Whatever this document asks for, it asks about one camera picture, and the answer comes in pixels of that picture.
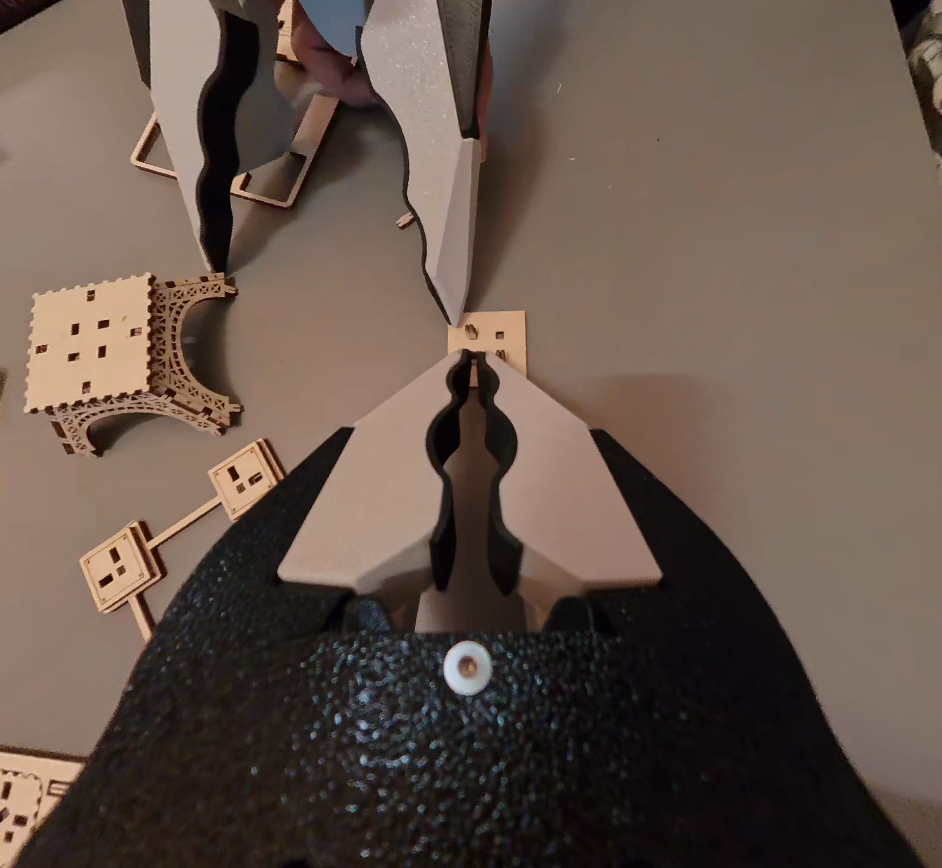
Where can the punched-out wooden parts sheet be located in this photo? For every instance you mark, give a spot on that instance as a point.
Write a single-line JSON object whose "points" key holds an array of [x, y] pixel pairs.
{"points": [[276, 198]]}

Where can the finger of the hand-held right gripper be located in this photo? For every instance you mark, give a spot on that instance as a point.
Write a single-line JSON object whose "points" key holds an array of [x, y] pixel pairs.
{"points": [[427, 110], [180, 73]]}

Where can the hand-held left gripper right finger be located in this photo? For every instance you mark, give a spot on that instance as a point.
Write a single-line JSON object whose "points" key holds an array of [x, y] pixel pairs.
{"points": [[574, 500]]}

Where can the person's right hand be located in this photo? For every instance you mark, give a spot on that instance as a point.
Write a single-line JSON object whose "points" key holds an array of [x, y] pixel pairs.
{"points": [[327, 70]]}

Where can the wooden lattice tower base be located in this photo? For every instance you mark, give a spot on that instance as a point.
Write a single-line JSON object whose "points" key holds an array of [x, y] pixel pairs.
{"points": [[125, 368]]}

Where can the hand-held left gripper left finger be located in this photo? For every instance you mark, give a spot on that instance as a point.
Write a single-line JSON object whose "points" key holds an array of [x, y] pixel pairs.
{"points": [[368, 500]]}

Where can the small square wooden plate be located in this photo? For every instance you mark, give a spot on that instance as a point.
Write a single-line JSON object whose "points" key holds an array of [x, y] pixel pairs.
{"points": [[486, 324]]}

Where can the wooden four-pad square frame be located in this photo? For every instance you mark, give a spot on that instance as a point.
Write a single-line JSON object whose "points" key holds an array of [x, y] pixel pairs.
{"points": [[219, 477]]}

